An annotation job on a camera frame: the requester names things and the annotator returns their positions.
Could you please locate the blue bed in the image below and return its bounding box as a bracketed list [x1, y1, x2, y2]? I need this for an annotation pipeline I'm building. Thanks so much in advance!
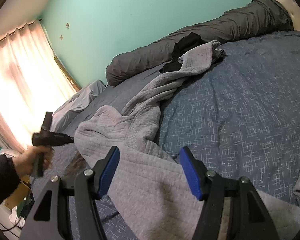
[30, 30, 300, 240]

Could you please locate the person's left hand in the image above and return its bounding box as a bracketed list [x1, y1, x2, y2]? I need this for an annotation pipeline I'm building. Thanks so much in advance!
[18, 145, 53, 173]

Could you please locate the wooden window frame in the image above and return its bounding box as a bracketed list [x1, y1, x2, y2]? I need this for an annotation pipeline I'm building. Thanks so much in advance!
[53, 56, 82, 92]

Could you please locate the grey quilted sweater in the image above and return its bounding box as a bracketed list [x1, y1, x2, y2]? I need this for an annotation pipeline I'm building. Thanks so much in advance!
[74, 40, 264, 240]

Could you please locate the black garment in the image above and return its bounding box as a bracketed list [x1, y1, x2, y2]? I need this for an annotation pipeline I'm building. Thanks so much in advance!
[159, 33, 204, 73]

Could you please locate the cardboard box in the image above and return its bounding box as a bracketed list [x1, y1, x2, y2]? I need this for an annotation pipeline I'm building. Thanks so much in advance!
[3, 182, 32, 208]

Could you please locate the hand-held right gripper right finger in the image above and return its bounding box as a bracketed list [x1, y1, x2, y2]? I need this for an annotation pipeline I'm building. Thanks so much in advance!
[179, 146, 283, 240]

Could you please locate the light grey bed sheet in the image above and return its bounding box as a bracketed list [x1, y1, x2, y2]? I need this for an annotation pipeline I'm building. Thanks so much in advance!
[51, 79, 107, 130]

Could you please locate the cream tufted headboard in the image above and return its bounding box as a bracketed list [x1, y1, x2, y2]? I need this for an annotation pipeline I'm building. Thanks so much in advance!
[250, 0, 300, 34]

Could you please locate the person's left forearm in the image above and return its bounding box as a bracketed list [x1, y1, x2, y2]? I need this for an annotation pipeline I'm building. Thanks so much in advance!
[0, 154, 22, 211]

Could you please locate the dark grey rolled duvet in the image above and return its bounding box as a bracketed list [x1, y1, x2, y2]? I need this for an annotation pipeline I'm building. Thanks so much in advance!
[105, 0, 294, 87]

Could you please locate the pink curtain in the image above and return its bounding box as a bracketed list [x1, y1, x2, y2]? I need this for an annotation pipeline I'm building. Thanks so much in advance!
[0, 20, 77, 153]

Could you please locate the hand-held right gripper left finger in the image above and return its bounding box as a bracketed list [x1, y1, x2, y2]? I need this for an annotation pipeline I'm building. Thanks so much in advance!
[19, 146, 120, 240]

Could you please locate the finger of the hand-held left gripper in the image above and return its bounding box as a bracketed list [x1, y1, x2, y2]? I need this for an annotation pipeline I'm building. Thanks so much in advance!
[54, 133, 75, 146]

